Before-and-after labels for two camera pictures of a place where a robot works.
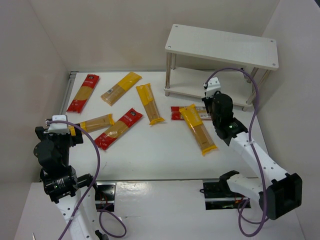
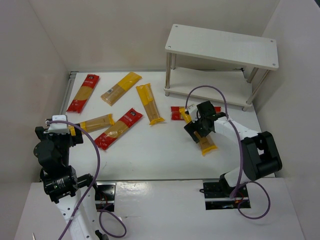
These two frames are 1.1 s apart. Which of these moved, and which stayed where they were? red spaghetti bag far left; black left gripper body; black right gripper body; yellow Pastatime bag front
Moved: black right gripper body
Stayed: black left gripper body; red spaghetti bag far left; yellow Pastatime bag front
